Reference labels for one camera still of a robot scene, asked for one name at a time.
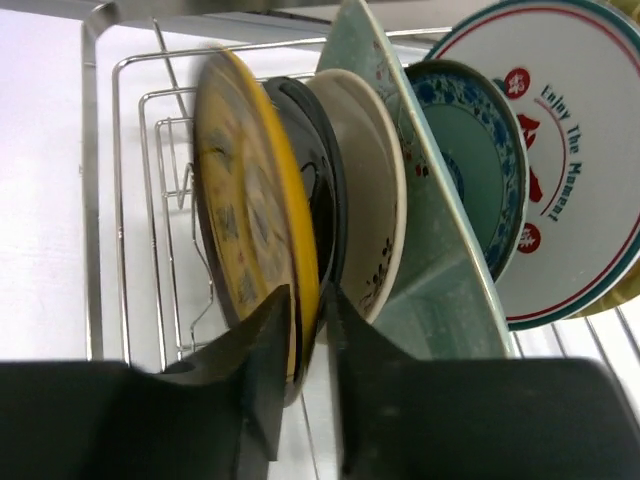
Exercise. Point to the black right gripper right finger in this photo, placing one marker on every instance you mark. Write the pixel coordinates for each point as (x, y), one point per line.
(368, 406)

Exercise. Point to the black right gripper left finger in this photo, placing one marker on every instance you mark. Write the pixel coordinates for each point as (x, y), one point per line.
(235, 385)

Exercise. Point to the light green rectangular dish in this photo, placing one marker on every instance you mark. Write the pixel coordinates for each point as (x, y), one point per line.
(444, 304)

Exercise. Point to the yellow brown patterned plate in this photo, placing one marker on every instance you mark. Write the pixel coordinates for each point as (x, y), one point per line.
(236, 135)

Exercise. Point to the cream plate brown smear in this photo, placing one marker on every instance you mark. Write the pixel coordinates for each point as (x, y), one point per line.
(375, 186)

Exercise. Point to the yellow woven pattern plate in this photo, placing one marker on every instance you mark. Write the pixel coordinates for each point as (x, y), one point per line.
(627, 288)

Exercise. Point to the blue floral round plate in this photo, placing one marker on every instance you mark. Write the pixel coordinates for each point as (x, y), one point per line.
(481, 143)

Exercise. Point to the white plate red characters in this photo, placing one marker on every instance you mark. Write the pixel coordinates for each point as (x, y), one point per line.
(570, 72)

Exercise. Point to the metal wire dish rack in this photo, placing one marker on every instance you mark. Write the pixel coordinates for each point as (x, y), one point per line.
(540, 418)

